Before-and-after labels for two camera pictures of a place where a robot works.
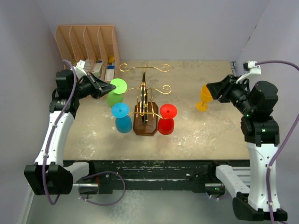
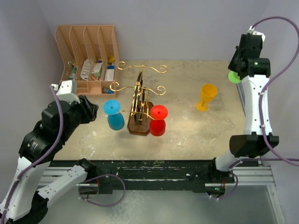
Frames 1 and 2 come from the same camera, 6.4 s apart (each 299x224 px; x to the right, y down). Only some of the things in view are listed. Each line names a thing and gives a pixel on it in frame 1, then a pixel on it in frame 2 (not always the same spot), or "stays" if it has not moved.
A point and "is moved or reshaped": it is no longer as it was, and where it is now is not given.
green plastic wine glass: x=116 y=95 is moved or reshaped
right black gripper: x=219 y=88 -> x=232 y=66
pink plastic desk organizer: x=96 y=45 stays
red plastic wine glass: x=166 y=124 -> x=157 y=123
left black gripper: x=104 y=87 -> x=89 y=110
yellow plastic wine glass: x=206 y=96 stays
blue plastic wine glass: x=123 y=122 -> x=115 y=119
